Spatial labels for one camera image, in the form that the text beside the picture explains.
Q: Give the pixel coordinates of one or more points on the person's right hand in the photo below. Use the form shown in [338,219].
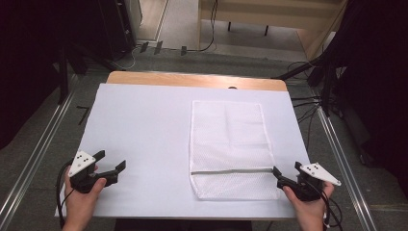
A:
[311,211]

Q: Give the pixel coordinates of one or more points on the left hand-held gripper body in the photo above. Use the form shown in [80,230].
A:
[82,162]

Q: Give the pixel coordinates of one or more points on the dark curtain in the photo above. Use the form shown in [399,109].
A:
[29,57]
[375,80]

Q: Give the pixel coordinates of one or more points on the metal floor rail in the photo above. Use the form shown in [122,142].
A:
[35,154]
[346,166]

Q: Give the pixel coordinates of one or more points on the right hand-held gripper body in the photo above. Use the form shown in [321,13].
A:
[312,179]

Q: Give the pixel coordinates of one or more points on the wooden bench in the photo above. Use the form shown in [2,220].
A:
[266,14]

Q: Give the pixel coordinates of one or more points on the person's left hand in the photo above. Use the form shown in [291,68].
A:
[80,205]

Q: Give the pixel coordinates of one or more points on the black metal stand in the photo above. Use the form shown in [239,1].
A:
[325,83]
[64,73]

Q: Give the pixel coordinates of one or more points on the white table mat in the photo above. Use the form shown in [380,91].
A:
[144,134]

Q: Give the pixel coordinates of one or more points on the wooden table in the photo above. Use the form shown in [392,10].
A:
[192,79]

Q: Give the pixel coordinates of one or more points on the black cabinet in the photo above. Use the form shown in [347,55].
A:
[117,25]

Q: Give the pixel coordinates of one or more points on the white mesh laundry bag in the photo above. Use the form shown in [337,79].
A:
[231,147]

